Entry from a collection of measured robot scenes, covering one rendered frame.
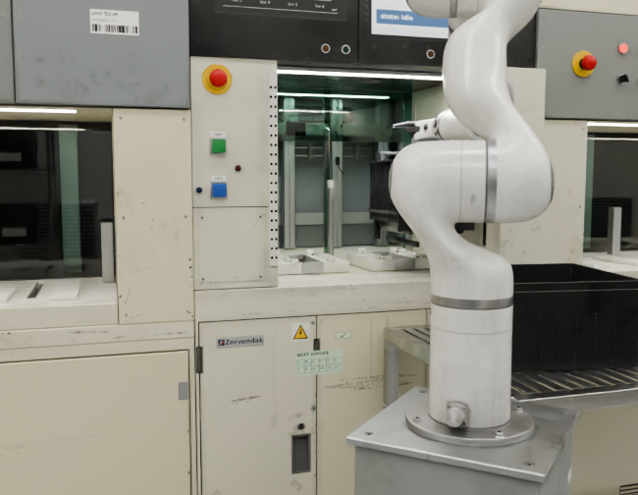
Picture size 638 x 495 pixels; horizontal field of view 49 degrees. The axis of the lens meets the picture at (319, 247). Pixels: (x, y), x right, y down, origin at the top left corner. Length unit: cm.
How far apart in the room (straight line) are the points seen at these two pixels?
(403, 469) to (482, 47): 64
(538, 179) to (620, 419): 131
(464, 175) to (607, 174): 168
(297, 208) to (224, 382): 106
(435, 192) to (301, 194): 164
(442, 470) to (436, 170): 41
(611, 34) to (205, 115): 110
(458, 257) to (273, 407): 86
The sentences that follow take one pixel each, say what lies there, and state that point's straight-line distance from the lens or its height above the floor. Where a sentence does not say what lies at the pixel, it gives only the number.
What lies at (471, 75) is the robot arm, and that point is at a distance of 112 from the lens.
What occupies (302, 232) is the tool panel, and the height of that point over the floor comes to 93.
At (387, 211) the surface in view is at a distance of 181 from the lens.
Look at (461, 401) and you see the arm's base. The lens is 105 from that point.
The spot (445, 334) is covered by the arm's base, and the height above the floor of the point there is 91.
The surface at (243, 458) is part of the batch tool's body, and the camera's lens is 178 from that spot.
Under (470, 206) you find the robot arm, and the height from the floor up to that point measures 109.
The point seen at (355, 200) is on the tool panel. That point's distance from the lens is 268.
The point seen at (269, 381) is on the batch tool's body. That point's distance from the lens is 173.
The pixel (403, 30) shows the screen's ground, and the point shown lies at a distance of 180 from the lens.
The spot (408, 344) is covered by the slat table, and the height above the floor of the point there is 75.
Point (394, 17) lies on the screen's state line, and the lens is 179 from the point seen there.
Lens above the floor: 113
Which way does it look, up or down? 6 degrees down
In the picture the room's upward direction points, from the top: straight up
